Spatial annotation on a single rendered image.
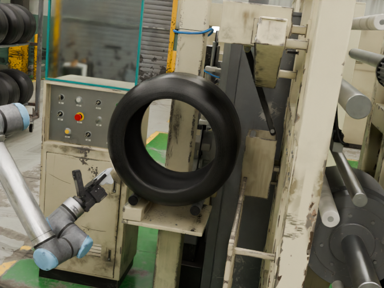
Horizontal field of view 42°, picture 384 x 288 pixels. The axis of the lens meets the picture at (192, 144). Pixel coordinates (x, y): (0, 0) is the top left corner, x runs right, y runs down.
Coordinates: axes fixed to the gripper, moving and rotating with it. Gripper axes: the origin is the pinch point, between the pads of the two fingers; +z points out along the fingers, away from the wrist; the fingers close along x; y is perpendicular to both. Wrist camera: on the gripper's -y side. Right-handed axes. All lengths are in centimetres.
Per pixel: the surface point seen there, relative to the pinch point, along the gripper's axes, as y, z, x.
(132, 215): 23.4, -4.5, -2.3
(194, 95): -5.5, 37.9, 31.4
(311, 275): 122, 51, -5
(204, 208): 49, 27, -8
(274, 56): -5, 50, 72
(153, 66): 67, 478, -818
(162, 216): 34.7, 6.5, -5.1
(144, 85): -19.7, 29.6, 17.3
